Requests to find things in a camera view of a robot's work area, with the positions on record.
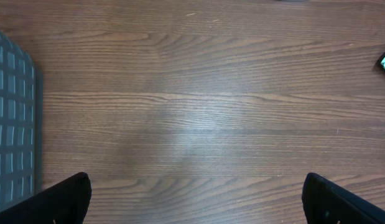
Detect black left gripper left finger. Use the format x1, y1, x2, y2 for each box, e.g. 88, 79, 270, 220
0, 172, 92, 224

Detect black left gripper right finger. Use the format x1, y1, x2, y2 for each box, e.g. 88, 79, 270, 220
302, 172, 385, 224

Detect dark grey plastic basket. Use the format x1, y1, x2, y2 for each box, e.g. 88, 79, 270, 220
0, 32, 40, 212

